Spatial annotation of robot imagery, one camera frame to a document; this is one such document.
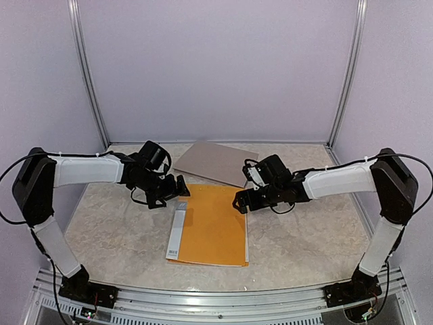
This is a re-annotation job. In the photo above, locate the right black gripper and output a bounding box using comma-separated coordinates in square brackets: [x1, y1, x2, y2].
[233, 182, 283, 213]

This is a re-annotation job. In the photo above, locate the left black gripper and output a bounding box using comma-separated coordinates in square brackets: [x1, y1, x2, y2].
[134, 169, 190, 209]

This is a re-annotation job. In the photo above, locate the pink-brown file folder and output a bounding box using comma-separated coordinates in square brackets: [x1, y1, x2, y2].
[174, 142, 258, 188]

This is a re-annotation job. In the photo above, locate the orange folder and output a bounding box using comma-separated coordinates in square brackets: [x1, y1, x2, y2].
[166, 184, 249, 267]

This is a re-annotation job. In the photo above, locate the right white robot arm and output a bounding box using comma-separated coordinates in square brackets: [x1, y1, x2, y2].
[232, 148, 419, 301]

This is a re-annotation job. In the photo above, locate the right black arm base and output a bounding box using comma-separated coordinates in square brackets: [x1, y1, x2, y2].
[322, 266, 382, 307]

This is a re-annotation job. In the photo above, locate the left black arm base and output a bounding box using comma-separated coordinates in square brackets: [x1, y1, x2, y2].
[59, 265, 119, 309]

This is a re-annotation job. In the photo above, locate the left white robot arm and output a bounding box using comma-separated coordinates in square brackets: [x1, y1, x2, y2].
[12, 141, 190, 301]

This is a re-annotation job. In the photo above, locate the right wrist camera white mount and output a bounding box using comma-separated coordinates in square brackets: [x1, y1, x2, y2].
[242, 158, 269, 188]

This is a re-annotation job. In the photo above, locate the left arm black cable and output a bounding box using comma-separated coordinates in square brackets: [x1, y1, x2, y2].
[0, 148, 172, 225]

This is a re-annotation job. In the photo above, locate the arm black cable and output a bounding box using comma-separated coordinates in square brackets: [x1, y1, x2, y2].
[290, 153, 429, 217]
[0, 148, 172, 225]

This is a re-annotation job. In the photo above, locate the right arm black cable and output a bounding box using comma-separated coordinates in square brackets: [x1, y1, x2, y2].
[290, 153, 429, 217]

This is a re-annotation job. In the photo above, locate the left aluminium frame post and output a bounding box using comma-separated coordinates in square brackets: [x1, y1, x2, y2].
[68, 0, 110, 148]

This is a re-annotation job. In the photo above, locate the aluminium frame post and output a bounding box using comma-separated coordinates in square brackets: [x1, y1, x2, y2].
[327, 0, 368, 150]
[68, 0, 110, 148]

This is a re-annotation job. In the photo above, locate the right aluminium frame post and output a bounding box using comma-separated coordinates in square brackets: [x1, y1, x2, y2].
[327, 0, 368, 150]

